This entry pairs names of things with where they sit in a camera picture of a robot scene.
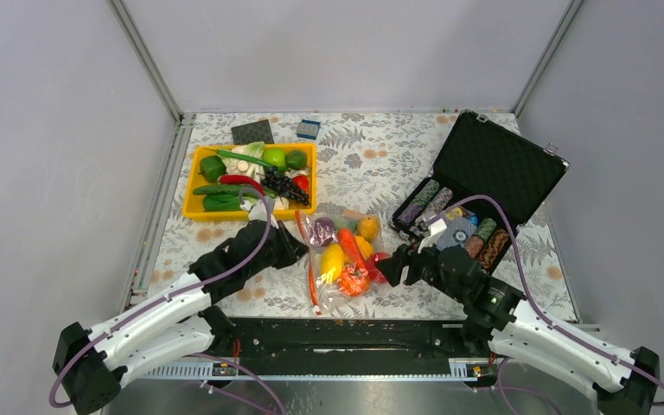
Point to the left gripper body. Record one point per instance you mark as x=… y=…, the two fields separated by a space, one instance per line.
x=280 y=255

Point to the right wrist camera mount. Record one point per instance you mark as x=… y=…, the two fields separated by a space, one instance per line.
x=432 y=234

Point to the blue grey small box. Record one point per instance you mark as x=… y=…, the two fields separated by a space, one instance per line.
x=308 y=129

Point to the light green fake apple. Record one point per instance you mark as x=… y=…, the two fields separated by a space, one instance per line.
x=275 y=157

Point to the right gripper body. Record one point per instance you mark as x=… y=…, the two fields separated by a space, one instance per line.
x=425 y=266

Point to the purple fake onion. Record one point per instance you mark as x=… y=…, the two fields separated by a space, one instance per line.
x=323 y=232

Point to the black foam square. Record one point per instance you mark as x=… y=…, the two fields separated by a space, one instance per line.
x=258 y=131

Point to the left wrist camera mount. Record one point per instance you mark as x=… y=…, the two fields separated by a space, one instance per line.
x=258 y=211

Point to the yellow plastic bin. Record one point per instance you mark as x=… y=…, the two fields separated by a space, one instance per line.
x=284 y=209

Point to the black poker chip case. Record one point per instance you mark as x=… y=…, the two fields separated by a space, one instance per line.
x=485 y=181

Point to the red fake tomato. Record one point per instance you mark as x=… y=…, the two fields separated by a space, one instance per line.
x=302 y=182

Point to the clear zip top bag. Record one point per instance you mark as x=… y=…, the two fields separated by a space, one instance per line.
x=327 y=297

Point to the wooden cork cylinder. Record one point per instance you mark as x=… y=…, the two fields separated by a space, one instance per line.
x=353 y=215

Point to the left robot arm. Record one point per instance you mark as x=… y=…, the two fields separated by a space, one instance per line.
x=92 y=365

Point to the orange fake carrot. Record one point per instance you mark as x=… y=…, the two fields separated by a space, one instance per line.
x=352 y=253

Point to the black fake grape bunch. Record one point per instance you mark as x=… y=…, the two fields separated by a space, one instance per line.
x=282 y=185

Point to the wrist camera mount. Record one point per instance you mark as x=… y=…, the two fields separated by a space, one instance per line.
x=258 y=211
x=432 y=234

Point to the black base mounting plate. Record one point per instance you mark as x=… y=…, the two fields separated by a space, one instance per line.
x=330 y=348

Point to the fake orange tangerine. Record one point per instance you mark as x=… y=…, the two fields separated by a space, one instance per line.
x=353 y=281

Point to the green fake cucumber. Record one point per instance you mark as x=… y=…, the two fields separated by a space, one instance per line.
x=220 y=190

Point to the green fake long bean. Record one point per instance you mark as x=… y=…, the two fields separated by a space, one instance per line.
x=250 y=159

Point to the green fake bell pepper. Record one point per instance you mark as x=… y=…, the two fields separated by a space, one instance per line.
x=212 y=168

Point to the red fake chili pepper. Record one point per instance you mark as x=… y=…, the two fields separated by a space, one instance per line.
x=241 y=180

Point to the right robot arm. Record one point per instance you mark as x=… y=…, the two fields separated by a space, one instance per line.
x=500 y=319

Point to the yellow fake bell pepper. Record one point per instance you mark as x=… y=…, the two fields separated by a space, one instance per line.
x=365 y=247

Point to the yellow fake lemon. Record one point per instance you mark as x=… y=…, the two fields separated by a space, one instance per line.
x=331 y=263

